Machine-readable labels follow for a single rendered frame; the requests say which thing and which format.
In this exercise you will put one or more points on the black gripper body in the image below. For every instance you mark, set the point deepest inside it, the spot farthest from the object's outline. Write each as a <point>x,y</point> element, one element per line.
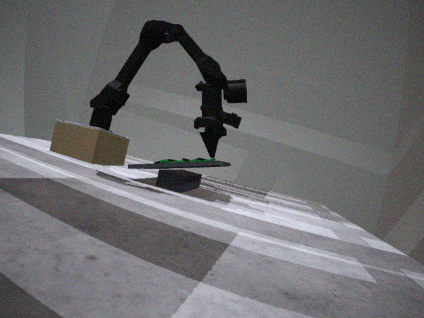
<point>209,119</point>

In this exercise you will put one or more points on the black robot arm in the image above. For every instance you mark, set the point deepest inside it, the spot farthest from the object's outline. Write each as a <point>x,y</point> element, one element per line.
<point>114,95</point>

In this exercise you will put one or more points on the grey switch panel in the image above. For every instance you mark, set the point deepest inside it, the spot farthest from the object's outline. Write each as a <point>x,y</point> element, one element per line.
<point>179,180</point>

